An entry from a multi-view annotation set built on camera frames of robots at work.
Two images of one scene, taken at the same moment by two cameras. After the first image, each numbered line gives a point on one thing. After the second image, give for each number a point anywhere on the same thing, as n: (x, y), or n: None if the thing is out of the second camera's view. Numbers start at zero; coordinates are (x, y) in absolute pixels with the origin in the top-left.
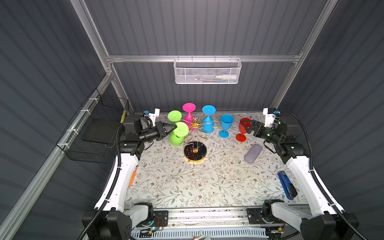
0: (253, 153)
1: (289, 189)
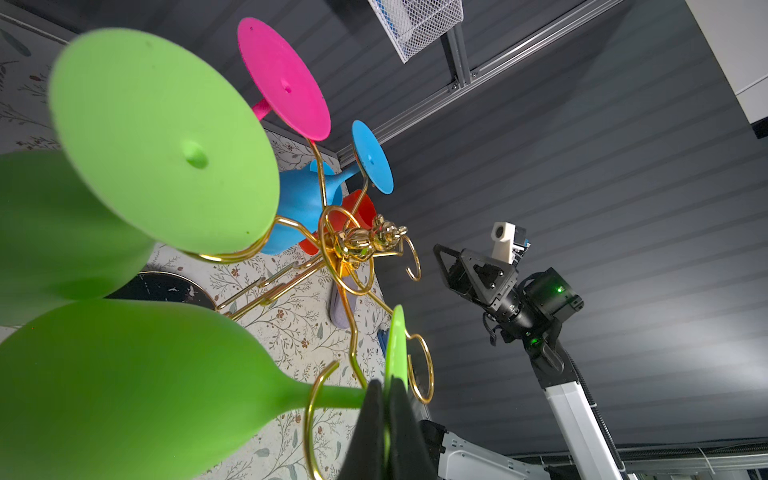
0: (338, 309)
1: (382, 335)
